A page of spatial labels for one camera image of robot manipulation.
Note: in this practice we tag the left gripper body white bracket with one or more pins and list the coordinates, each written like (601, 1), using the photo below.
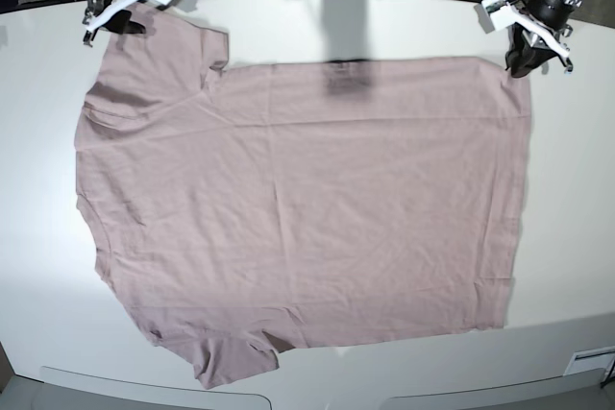
(542, 23)

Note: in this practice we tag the mauve T-shirt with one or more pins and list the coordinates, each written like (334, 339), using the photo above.
(241, 212)

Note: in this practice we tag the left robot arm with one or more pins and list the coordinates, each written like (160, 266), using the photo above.
(537, 30)

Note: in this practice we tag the white label sticker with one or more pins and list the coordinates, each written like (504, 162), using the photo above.
(589, 360)

